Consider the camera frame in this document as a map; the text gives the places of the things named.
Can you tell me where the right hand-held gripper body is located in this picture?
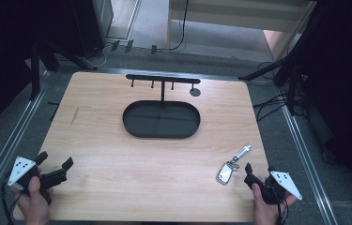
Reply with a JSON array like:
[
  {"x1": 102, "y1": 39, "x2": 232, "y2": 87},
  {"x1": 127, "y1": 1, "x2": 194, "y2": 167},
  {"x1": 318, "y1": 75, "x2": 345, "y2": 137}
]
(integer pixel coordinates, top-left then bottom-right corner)
[{"x1": 243, "y1": 170, "x2": 303, "y2": 206}]

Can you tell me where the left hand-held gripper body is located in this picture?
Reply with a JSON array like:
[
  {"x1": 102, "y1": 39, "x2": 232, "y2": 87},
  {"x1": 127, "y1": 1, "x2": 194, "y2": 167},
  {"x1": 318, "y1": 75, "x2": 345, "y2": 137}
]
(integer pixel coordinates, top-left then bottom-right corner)
[{"x1": 7, "y1": 156, "x2": 69, "y2": 206}]

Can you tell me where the person's right hand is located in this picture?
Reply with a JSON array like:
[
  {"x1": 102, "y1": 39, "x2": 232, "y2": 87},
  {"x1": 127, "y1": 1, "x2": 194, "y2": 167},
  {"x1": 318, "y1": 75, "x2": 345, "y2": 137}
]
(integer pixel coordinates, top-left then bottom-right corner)
[{"x1": 251, "y1": 183, "x2": 298, "y2": 225}]

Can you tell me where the person's left hand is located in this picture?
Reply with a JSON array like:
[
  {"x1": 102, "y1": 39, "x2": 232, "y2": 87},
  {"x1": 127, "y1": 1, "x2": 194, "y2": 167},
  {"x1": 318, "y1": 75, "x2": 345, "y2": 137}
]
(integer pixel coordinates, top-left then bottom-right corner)
[{"x1": 9, "y1": 168, "x2": 54, "y2": 225}]

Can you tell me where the black metal stand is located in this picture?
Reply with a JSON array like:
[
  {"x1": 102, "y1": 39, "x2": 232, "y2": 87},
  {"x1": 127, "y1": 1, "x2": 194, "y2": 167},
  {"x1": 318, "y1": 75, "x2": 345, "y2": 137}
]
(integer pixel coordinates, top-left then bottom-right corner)
[
  {"x1": 237, "y1": 0, "x2": 331, "y2": 116},
  {"x1": 27, "y1": 37, "x2": 99, "y2": 101}
]

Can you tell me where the black key holder stand with tray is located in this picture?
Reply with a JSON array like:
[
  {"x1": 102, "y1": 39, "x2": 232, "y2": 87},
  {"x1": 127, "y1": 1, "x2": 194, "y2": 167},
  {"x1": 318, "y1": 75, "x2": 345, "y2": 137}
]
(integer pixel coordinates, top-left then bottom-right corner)
[{"x1": 122, "y1": 73, "x2": 202, "y2": 140}]

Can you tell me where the dark cabinet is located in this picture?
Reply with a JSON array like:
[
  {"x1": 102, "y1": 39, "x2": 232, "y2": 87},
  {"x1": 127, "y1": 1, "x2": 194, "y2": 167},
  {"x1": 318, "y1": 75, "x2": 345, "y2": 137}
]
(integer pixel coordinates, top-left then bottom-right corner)
[{"x1": 69, "y1": 0, "x2": 115, "y2": 57}]

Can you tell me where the silver keychain with fob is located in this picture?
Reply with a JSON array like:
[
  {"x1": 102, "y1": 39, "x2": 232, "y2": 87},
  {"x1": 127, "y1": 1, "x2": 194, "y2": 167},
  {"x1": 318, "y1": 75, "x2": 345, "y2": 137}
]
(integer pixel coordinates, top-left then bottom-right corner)
[{"x1": 215, "y1": 143, "x2": 253, "y2": 187}]

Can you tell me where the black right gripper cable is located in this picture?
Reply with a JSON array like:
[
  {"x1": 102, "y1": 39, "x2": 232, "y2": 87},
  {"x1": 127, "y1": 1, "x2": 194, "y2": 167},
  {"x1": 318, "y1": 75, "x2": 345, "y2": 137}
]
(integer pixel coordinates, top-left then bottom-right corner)
[{"x1": 268, "y1": 184, "x2": 290, "y2": 225}]

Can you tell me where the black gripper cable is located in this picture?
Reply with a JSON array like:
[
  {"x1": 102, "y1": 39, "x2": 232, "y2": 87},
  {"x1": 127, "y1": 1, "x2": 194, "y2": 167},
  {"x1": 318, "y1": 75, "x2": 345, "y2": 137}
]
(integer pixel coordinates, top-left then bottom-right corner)
[
  {"x1": 268, "y1": 184, "x2": 290, "y2": 225},
  {"x1": 0, "y1": 181, "x2": 24, "y2": 225}
]

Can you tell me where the aluminium floor rail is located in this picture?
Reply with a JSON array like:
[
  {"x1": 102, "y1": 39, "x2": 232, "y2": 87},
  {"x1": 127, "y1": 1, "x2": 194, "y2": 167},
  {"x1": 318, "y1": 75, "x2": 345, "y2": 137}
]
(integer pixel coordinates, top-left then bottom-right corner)
[
  {"x1": 0, "y1": 69, "x2": 53, "y2": 217},
  {"x1": 278, "y1": 87, "x2": 341, "y2": 225}
]

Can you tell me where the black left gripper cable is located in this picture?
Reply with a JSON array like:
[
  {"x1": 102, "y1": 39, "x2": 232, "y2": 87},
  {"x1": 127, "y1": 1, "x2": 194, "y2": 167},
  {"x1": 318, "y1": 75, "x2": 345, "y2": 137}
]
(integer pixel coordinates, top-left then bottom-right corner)
[{"x1": 0, "y1": 181, "x2": 24, "y2": 225}]

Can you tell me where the bundle of black floor cables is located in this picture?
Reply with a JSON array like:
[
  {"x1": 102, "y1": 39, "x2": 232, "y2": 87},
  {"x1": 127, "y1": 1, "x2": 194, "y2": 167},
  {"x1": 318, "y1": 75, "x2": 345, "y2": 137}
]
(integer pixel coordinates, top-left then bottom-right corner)
[{"x1": 253, "y1": 60, "x2": 309, "y2": 123}]

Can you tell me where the white cable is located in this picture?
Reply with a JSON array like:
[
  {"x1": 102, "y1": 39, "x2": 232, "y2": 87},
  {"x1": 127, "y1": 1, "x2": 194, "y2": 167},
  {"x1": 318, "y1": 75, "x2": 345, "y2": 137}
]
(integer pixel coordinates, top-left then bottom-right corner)
[{"x1": 82, "y1": 43, "x2": 113, "y2": 68}]

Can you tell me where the white table frame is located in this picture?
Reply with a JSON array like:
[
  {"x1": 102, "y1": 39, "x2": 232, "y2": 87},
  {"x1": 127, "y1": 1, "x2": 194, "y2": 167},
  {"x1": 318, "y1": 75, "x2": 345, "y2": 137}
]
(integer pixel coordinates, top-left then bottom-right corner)
[{"x1": 165, "y1": 0, "x2": 318, "y2": 62}]

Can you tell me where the thin black hanging cable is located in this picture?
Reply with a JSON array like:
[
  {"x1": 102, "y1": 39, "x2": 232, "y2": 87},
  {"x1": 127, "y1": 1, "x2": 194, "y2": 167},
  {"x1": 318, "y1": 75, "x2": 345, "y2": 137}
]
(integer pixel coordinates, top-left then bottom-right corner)
[{"x1": 157, "y1": 0, "x2": 191, "y2": 52}]

